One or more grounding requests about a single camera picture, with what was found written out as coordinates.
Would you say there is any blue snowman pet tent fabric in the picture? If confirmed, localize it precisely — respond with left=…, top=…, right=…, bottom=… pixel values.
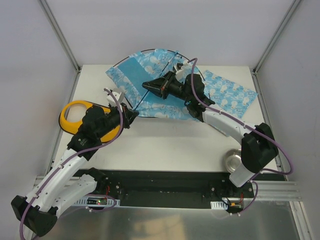
left=104, top=47, right=208, bottom=123

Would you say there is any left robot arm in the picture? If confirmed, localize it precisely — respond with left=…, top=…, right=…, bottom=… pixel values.
left=11, top=103, right=139, bottom=239

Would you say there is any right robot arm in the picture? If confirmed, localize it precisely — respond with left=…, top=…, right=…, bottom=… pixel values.
left=142, top=71, right=279, bottom=198

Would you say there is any blue snowman tent mat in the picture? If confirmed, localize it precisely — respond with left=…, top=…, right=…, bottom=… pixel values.
left=202, top=70, right=263, bottom=124

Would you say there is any steel pet bowl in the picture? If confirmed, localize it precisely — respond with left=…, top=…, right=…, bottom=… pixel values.
left=223, top=148, right=242, bottom=174

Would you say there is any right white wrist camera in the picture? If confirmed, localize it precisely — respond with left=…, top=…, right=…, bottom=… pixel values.
left=173, top=62, right=192, bottom=80

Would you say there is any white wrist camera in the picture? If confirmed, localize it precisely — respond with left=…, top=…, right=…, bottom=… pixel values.
left=103, top=88, right=125, bottom=107
left=173, top=62, right=192, bottom=80

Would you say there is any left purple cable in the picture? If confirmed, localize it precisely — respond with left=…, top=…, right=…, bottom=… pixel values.
left=18, top=88, right=125, bottom=240

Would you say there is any purple cable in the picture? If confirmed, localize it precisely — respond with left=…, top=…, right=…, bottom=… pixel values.
left=18, top=88, right=125, bottom=240
left=184, top=57, right=294, bottom=218

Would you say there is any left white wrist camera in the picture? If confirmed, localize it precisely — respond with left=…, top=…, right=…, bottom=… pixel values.
left=103, top=88, right=125, bottom=107

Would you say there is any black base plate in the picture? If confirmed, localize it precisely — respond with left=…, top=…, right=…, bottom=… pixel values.
left=74, top=168, right=259, bottom=208

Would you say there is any left white cable duct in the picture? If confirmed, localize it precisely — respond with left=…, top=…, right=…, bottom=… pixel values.
left=72, top=196, right=120, bottom=207

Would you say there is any white cable duct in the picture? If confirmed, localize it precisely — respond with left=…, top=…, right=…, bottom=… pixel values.
left=72, top=196, right=120, bottom=207
left=210, top=201, right=229, bottom=211

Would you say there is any right white cable duct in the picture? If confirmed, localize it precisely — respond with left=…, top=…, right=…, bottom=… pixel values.
left=210, top=201, right=229, bottom=211

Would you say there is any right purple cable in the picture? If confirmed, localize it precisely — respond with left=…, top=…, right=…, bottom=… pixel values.
left=184, top=57, right=294, bottom=218

